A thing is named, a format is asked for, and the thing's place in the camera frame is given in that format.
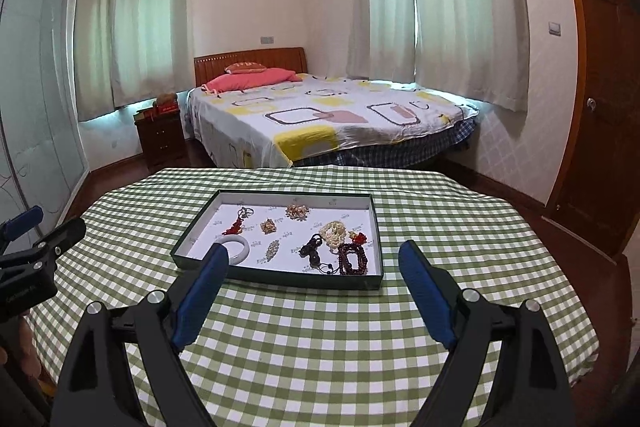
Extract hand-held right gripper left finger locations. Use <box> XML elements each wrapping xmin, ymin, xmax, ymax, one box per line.
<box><xmin>49</xmin><ymin>243</ymin><xmax>231</xmax><ymax>427</ymax></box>

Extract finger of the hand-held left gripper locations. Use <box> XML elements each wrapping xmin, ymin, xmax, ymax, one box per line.
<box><xmin>0</xmin><ymin>206</ymin><xmax>44</xmax><ymax>249</ymax></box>
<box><xmin>0</xmin><ymin>218</ymin><xmax>87</xmax><ymax>270</ymax></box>

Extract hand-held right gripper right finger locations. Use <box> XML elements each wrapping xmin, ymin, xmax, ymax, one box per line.
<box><xmin>398</xmin><ymin>239</ymin><xmax>577</xmax><ymax>427</ymax></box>

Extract green tray with white lining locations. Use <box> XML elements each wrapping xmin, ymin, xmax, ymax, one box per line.
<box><xmin>171</xmin><ymin>189</ymin><xmax>385</xmax><ymax>292</ymax></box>

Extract pearl necklace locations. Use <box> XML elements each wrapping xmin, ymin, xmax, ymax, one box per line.
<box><xmin>319</xmin><ymin>220</ymin><xmax>349</xmax><ymax>254</ymax></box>

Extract black bead necklace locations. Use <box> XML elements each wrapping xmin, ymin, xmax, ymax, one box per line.
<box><xmin>301</xmin><ymin>234</ymin><xmax>337</xmax><ymax>277</ymax></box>

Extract person's left hand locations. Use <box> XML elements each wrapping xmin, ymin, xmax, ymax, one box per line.
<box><xmin>0</xmin><ymin>314</ymin><xmax>43</xmax><ymax>378</ymax></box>

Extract white jade bangle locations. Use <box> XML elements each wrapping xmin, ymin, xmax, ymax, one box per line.
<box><xmin>215</xmin><ymin>234</ymin><xmax>250</xmax><ymax>266</ymax></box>

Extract frosted glass wardrobe door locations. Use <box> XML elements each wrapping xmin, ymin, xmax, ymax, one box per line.
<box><xmin>0</xmin><ymin>0</ymin><xmax>92</xmax><ymax>229</ymax></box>

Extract green checked tablecloth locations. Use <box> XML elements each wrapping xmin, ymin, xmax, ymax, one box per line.
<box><xmin>25</xmin><ymin>167</ymin><xmax>601</xmax><ymax>427</ymax></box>

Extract dark wooden nightstand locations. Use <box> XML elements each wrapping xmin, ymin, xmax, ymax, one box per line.
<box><xmin>133</xmin><ymin>109</ymin><xmax>184</xmax><ymax>174</ymax></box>

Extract bed with patterned sheet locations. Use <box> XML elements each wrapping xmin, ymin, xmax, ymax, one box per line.
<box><xmin>186</xmin><ymin>74</ymin><xmax>482</xmax><ymax>171</ymax></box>

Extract brown wooden door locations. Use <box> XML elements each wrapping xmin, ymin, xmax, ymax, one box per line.
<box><xmin>541</xmin><ymin>0</ymin><xmax>640</xmax><ymax>264</ymax></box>

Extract pink pillow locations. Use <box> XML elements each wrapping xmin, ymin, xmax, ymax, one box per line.
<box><xmin>201</xmin><ymin>68</ymin><xmax>302</xmax><ymax>94</ymax></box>

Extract wide white curtain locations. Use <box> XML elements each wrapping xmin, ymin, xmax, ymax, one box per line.
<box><xmin>111</xmin><ymin>0</ymin><xmax>209</xmax><ymax>108</ymax></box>
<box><xmin>402</xmin><ymin>0</ymin><xmax>531</xmax><ymax>114</ymax></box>

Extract wooden headboard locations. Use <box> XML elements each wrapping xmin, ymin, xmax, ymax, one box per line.
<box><xmin>193</xmin><ymin>47</ymin><xmax>308</xmax><ymax>88</ymax></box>

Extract dark red bead bracelet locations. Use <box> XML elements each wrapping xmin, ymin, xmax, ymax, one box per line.
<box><xmin>337</xmin><ymin>243</ymin><xmax>370</xmax><ymax>277</ymax></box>

